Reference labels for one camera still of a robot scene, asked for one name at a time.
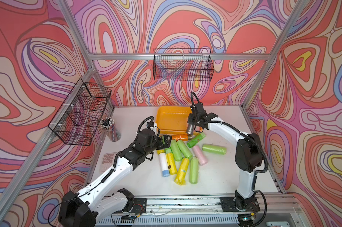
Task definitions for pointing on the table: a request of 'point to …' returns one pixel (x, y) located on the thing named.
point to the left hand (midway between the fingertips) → (167, 138)
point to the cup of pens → (107, 125)
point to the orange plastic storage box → (173, 120)
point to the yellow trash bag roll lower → (181, 177)
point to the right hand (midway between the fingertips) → (192, 122)
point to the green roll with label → (196, 140)
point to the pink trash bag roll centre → (201, 157)
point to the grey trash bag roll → (190, 129)
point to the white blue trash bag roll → (164, 164)
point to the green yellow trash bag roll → (171, 161)
